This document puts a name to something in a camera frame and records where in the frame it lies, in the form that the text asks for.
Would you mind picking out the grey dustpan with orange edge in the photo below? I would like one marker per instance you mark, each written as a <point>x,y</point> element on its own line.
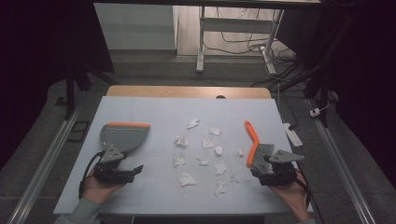
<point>124,137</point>

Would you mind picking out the person's left hand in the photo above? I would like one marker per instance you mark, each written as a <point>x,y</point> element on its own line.
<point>97,189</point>

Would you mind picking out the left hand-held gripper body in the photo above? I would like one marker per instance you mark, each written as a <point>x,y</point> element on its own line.
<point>109,168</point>

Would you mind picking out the white metal desk frame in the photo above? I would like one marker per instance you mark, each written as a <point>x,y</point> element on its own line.
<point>236,25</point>

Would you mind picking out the aluminium rail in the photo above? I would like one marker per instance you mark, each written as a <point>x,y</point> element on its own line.
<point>342,168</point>
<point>40,168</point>

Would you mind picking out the white foam board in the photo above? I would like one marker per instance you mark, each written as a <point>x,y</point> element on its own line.
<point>174,109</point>

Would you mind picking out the black metal stand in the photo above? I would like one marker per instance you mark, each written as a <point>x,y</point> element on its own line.
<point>320,84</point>
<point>71,90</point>

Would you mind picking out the white power strip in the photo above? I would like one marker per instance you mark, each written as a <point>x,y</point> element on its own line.
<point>292,134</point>

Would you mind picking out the wooden table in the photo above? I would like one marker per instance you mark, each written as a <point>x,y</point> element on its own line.
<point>186,91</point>

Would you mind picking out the orange brush with grey bristles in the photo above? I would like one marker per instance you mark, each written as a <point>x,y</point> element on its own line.
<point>256,146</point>

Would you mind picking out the person's right hand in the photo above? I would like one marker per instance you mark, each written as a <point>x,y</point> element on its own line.
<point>292,196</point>

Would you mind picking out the white cabinet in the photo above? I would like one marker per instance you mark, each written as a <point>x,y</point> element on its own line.
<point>137,28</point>

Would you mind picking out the black rectangular floor frame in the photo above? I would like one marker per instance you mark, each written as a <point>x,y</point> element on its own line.
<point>78,131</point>

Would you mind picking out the small white plug adapter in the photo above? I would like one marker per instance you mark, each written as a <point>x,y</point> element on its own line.
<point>315,112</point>

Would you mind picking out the white paper scraps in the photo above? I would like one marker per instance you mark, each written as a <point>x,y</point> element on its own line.
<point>205,155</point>

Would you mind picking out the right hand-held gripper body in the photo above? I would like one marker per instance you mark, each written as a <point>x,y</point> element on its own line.
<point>280,169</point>

